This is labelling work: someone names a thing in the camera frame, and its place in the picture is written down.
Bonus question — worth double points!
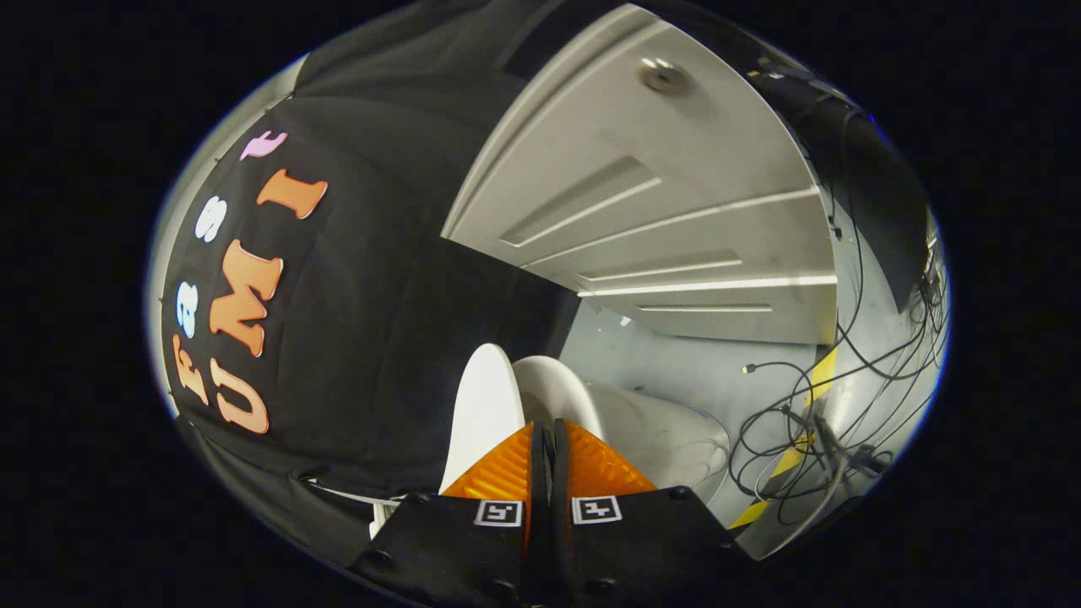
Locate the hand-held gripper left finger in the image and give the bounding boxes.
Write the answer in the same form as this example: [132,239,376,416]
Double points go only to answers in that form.
[350,421,551,608]

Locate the black backdrop cloth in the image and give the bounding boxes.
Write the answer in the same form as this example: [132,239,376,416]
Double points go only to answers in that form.
[160,0,930,567]

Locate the white toilet bowl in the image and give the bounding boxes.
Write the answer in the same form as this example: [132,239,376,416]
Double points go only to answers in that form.
[583,380,731,508]

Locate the tangle of black cables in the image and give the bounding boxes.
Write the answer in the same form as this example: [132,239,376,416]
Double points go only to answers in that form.
[731,110,951,524]

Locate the grey panelled door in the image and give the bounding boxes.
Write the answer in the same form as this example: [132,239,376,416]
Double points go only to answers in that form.
[441,4,839,345]

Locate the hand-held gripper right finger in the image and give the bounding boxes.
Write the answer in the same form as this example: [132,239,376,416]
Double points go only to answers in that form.
[551,417,758,608]

